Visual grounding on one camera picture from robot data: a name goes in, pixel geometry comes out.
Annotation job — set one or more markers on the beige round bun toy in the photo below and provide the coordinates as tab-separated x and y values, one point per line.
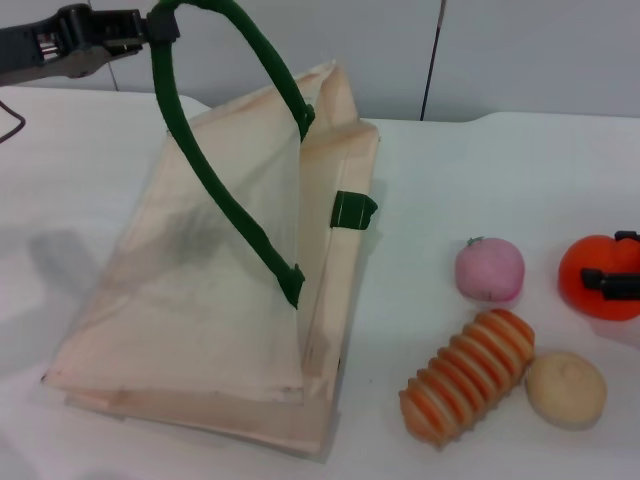
565	390

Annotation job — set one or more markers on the orange toy fruit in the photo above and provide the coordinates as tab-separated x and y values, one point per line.
595	260

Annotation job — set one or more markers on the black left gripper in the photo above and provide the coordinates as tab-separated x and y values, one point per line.
25	50

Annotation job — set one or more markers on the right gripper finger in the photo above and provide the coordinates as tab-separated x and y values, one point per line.
629	236
620	286

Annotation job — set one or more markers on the pink toy peach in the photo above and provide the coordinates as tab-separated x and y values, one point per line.
490	270

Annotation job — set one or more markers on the striped orange bread loaf toy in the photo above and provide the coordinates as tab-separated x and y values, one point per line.
465	380

